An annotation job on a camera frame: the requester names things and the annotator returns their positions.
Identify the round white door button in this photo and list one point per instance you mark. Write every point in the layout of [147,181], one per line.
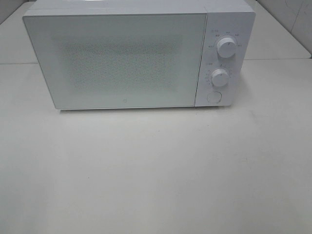
[214,97]

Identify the white timer knob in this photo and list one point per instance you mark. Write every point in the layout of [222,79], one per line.
[220,77]

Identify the white microwave door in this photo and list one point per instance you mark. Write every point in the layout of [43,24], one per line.
[124,61]

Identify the white microwave oven body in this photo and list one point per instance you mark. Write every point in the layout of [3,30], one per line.
[223,17]

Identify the upper white power knob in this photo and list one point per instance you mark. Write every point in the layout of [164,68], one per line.
[226,46]

